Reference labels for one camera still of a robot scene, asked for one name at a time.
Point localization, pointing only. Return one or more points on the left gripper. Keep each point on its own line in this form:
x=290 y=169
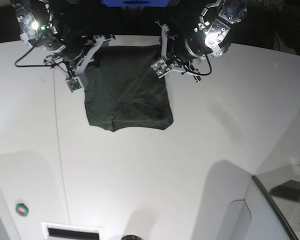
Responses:
x=181 y=50

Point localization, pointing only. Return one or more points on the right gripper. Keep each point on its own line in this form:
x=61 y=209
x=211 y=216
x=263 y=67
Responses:
x=72 y=60

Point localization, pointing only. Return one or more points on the dark green t-shirt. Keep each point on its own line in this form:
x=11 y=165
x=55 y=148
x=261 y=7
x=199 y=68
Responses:
x=123 y=91

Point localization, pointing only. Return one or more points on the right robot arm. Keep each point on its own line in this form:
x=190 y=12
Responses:
x=40 y=27

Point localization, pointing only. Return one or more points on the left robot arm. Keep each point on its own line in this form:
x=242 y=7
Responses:
x=211 y=22

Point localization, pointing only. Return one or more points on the blue box with oval hole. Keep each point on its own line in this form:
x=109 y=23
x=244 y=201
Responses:
x=135 y=3

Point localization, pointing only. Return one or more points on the red green emergency button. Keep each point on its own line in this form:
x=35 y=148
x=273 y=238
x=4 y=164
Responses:
x=21 y=209

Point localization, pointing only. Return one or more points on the black round knob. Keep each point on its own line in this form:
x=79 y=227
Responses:
x=131 y=237

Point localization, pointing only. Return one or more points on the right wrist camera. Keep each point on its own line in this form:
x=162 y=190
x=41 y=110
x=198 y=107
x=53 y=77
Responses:
x=74 y=83

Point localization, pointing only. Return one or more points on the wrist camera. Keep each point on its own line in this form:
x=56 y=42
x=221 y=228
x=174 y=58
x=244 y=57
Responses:
x=74 y=83
x=160 y=67

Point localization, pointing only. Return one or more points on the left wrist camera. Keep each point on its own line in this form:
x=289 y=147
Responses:
x=160 y=67

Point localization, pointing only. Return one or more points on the grey metal rail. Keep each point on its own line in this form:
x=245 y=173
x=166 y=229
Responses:
x=279 y=215

